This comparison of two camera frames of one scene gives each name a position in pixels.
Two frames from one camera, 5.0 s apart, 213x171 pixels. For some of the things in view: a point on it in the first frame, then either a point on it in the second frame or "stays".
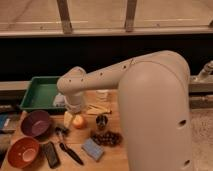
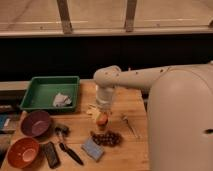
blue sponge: x=93 y=148 stays
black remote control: x=51 y=155 stays
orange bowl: x=23 y=152 stays
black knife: x=71 y=153 stays
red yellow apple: x=78 y=121 to x=102 y=119
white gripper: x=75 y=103 to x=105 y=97
